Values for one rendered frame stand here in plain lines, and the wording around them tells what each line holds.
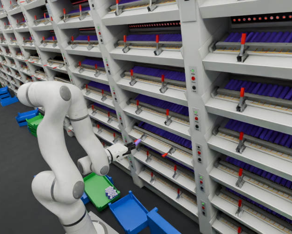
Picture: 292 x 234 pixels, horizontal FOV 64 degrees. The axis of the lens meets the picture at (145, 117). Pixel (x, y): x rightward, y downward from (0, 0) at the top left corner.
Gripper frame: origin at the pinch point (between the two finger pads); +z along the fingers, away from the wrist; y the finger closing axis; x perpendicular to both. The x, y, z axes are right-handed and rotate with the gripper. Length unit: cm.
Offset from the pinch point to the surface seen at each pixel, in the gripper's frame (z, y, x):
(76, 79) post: 16, 100, -23
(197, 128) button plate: 14.7, -35.5, -17.3
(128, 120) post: 20.6, 30.2, -2.1
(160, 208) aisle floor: 24, 2, 62
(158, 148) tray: 19.6, -2.4, 8.3
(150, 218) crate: 1.7, -12.1, 46.3
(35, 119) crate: 6, 230, 47
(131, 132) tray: 21.4, 29.0, 7.3
